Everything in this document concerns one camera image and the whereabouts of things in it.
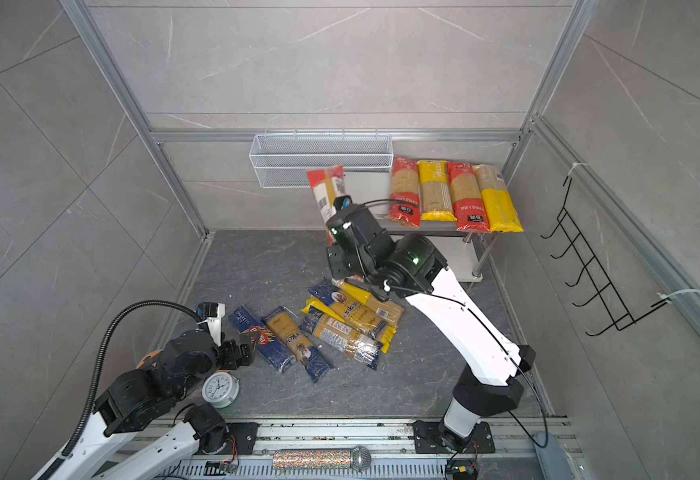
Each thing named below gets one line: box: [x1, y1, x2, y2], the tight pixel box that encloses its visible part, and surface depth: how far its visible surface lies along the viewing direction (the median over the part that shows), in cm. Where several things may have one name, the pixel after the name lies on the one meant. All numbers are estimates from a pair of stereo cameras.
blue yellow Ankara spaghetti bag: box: [300, 279, 405, 341], surface depth 95 cm
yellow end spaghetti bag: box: [330, 278, 404, 342], surface depth 94 cm
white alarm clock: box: [201, 370, 240, 409], surface depth 79 cm
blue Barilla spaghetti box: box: [228, 304, 297, 374], surface depth 87 cm
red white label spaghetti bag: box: [306, 165, 346, 247], surface depth 65 cm
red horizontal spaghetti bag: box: [446, 162, 490, 234], surface depth 79 cm
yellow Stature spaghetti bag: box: [416, 160, 458, 222], surface depth 83 cm
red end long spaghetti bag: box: [388, 156, 421, 229], surface depth 83 cm
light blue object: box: [534, 431, 575, 480], surface depth 71 cm
